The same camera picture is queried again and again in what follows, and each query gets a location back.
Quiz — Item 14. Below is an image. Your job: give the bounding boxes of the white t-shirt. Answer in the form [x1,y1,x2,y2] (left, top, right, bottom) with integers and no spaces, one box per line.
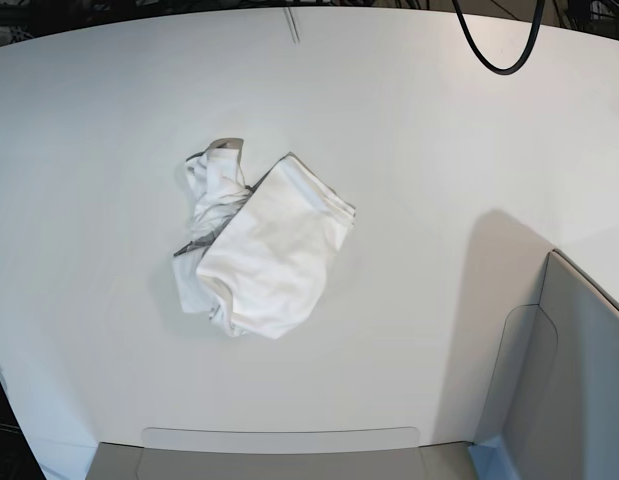
[172,138,356,339]

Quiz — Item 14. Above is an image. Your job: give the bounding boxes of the grey box right side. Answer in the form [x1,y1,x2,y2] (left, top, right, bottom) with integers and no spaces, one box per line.
[468,250,619,479]

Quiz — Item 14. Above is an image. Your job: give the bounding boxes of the black hanging cable loop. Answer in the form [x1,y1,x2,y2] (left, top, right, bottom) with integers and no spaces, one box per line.
[451,0,545,77]

